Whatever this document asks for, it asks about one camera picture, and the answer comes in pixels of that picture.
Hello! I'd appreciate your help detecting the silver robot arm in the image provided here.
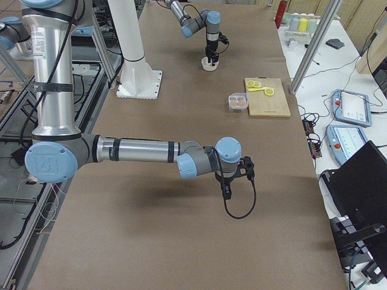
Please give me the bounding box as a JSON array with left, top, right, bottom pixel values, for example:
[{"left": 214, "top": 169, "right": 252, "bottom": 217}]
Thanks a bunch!
[
  {"left": 157, "top": 1, "right": 230, "bottom": 71},
  {"left": 20, "top": 1, "right": 253, "bottom": 200}
]

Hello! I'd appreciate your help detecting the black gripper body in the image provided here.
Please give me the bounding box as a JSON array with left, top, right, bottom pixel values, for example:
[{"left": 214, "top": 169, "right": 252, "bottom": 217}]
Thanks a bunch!
[
  {"left": 215, "top": 169, "right": 246, "bottom": 192},
  {"left": 206, "top": 32, "right": 228, "bottom": 60}
]

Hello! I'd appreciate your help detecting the black camera cable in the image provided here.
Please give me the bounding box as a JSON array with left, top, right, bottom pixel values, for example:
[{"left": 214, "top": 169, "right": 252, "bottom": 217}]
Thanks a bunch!
[{"left": 223, "top": 178, "right": 258, "bottom": 219}]

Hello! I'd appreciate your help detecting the grey cup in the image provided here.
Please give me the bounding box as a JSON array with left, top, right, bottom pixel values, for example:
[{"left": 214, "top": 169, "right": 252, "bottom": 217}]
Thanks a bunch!
[{"left": 288, "top": 16, "right": 300, "bottom": 31}]

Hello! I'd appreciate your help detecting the white pedestal column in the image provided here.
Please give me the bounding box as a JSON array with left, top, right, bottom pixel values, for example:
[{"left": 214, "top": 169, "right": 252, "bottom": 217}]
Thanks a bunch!
[{"left": 108, "top": 0, "right": 162, "bottom": 100}]

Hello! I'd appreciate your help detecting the white bowl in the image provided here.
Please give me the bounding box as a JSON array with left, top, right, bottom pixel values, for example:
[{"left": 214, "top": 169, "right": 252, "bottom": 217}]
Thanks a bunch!
[{"left": 201, "top": 57, "right": 219, "bottom": 71}]

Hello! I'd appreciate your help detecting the clear plastic egg box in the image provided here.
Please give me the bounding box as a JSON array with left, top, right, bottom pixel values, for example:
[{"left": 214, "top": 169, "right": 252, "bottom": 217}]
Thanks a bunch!
[{"left": 228, "top": 92, "right": 249, "bottom": 111}]

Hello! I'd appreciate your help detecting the yellow plastic knife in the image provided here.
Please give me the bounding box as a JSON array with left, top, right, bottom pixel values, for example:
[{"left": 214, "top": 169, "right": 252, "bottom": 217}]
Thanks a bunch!
[{"left": 247, "top": 87, "right": 265, "bottom": 92}]

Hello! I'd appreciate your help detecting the blue teach pendant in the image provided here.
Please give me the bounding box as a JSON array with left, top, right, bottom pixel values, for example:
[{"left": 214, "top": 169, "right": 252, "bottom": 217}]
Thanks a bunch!
[
  {"left": 327, "top": 125, "right": 368, "bottom": 165},
  {"left": 332, "top": 89, "right": 372, "bottom": 127}
]

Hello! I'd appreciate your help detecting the red cylinder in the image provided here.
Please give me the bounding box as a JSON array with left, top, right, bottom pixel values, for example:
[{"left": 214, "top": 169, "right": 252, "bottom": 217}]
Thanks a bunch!
[{"left": 275, "top": 0, "right": 288, "bottom": 29}]

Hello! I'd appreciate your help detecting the bamboo cutting board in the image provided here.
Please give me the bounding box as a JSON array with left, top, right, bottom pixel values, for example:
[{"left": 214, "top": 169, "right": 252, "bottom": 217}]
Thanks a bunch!
[{"left": 244, "top": 78, "right": 291, "bottom": 117}]

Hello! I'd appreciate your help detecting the aluminium frame post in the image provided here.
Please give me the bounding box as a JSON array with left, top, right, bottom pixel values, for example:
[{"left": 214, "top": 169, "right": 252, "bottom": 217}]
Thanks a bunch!
[{"left": 289, "top": 0, "right": 342, "bottom": 95}]

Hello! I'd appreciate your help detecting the yellow cup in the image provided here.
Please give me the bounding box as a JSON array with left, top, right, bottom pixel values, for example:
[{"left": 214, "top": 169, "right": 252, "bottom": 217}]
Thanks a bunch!
[{"left": 298, "top": 18, "right": 308, "bottom": 33}]

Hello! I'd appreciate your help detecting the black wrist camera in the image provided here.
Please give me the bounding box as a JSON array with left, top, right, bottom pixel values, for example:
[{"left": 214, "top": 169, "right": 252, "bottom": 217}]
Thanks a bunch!
[{"left": 238, "top": 156, "right": 255, "bottom": 182}]

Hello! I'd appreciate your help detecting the black monitor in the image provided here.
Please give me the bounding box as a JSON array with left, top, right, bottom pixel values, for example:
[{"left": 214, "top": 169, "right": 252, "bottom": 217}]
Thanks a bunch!
[{"left": 323, "top": 141, "right": 386, "bottom": 268}]

